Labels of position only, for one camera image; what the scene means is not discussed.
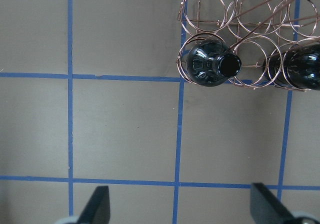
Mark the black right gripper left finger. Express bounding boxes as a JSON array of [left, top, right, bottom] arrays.
[[77, 185, 110, 224]]

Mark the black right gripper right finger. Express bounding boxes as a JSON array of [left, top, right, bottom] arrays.
[[250, 182, 294, 224]]

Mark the dark bottle at basket corner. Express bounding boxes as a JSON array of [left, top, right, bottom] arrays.
[[186, 39, 242, 87]]

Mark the dark bottle under basket handle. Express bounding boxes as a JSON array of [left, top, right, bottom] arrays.
[[262, 43, 320, 91]]

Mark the copper wire wine basket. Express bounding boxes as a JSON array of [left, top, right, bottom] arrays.
[[176, 0, 320, 92]]

